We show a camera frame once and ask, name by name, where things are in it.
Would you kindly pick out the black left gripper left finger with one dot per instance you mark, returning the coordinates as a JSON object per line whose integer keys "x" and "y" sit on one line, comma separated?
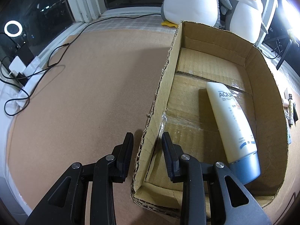
{"x": 124, "y": 157}

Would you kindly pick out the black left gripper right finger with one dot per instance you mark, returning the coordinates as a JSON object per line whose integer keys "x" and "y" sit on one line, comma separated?
{"x": 172, "y": 153}

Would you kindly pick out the brown cardboard box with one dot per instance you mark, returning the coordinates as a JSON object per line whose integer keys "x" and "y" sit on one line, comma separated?
{"x": 201, "y": 54}

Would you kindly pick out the white sunscreen tube blue cap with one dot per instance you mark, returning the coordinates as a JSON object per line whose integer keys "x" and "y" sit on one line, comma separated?
{"x": 236, "y": 134}

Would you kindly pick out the white power strip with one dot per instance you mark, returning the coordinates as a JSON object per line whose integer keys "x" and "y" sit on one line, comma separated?
{"x": 30, "y": 72}

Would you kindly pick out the large grey white penguin plush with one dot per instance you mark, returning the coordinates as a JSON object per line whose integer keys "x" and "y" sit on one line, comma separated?
{"x": 200, "y": 11}

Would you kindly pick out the small grey white penguin plush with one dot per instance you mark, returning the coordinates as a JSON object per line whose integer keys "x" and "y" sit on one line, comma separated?
{"x": 245, "y": 19}

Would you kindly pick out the black tripod stand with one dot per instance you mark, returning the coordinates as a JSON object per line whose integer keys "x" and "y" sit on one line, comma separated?
{"x": 286, "y": 49}

